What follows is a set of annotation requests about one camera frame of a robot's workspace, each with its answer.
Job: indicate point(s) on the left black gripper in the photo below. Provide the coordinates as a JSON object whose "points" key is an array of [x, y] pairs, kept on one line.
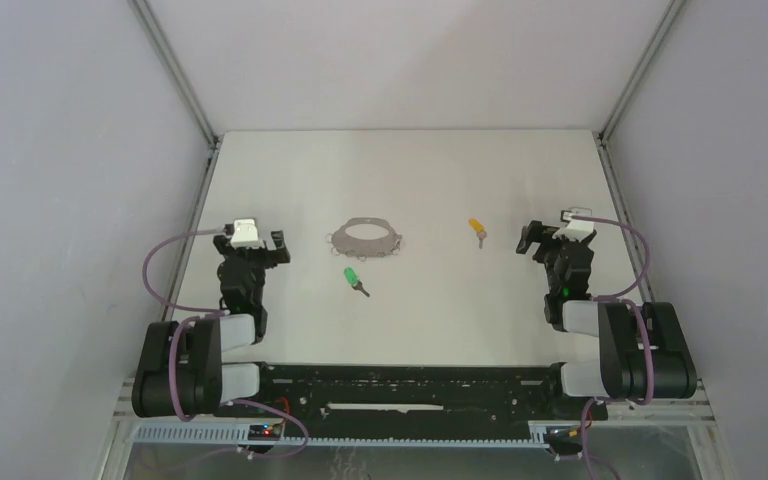
{"points": [[271, 257]]}

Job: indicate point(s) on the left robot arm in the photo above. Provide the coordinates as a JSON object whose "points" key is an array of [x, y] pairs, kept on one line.
{"points": [[179, 372]]}

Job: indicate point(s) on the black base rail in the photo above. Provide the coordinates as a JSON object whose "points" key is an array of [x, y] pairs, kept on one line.
{"points": [[419, 403]]}

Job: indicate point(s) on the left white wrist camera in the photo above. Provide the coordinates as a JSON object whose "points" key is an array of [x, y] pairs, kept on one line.
{"points": [[243, 233]]}

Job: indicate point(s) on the left aluminium frame post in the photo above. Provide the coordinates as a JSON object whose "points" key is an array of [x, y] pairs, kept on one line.
{"points": [[164, 51]]}

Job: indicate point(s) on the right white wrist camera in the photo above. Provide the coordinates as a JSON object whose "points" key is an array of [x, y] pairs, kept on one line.
{"points": [[573, 228]]}

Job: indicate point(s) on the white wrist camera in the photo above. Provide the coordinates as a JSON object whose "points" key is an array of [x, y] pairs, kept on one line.
{"points": [[573, 228], [243, 233]]}

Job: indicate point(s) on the white cable duct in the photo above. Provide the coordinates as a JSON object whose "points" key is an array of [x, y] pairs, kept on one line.
{"points": [[239, 435]]}

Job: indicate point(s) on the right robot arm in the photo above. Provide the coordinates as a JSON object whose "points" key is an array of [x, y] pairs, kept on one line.
{"points": [[642, 353]]}

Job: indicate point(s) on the right aluminium frame post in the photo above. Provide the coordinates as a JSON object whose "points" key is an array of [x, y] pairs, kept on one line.
{"points": [[652, 48]]}

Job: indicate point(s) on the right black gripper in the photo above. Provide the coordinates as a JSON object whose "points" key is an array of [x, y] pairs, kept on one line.
{"points": [[533, 233]]}

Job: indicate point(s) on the aluminium frame post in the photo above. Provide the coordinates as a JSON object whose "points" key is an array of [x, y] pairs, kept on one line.
{"points": [[652, 48], [164, 51]]}

